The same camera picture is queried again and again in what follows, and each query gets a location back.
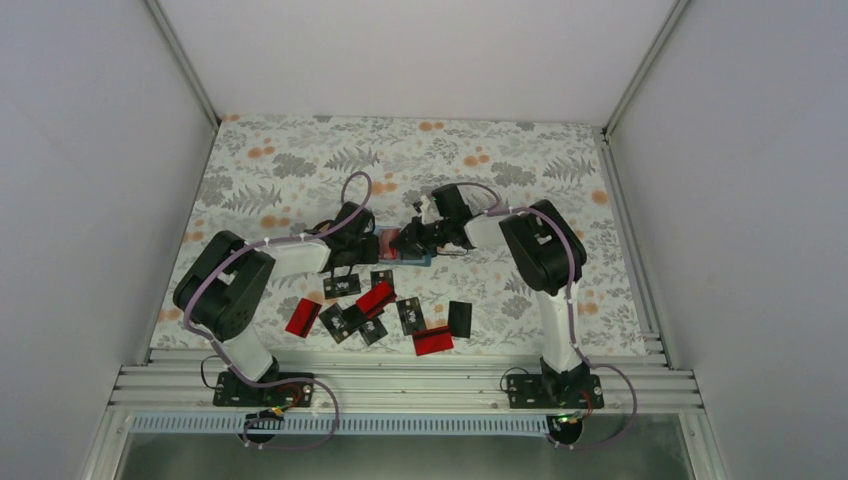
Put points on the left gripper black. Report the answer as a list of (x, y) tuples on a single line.
[(371, 254)]

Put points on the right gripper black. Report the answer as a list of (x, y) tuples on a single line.
[(414, 242)]

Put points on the teal leather card holder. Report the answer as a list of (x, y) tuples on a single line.
[(405, 259)]

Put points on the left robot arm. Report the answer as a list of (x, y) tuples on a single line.
[(221, 292)]

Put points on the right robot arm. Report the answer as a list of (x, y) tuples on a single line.
[(549, 258)]

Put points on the black vip card upper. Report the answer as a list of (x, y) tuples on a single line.
[(341, 286)]

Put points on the small black card top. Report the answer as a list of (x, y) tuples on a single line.
[(382, 277)]

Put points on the small black card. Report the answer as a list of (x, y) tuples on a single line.
[(372, 331), (382, 277), (411, 316)]

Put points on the red black card centre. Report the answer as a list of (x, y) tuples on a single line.
[(372, 304)]

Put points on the black card lower left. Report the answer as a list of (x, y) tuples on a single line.
[(341, 323)]

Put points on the small black card middle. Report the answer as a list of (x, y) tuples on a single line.
[(411, 316)]

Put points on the small black card bottom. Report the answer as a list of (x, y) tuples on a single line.
[(372, 331)]

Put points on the black card far right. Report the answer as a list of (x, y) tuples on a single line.
[(460, 319)]

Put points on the floral table mat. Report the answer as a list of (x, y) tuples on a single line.
[(275, 175)]

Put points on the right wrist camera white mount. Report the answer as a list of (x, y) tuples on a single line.
[(426, 211)]

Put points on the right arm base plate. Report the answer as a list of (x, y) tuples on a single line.
[(531, 391)]

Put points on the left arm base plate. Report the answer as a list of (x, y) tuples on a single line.
[(230, 391)]

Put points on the aluminium rail base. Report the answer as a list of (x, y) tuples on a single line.
[(404, 383)]

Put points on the perforated cable duct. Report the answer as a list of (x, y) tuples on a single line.
[(531, 425)]

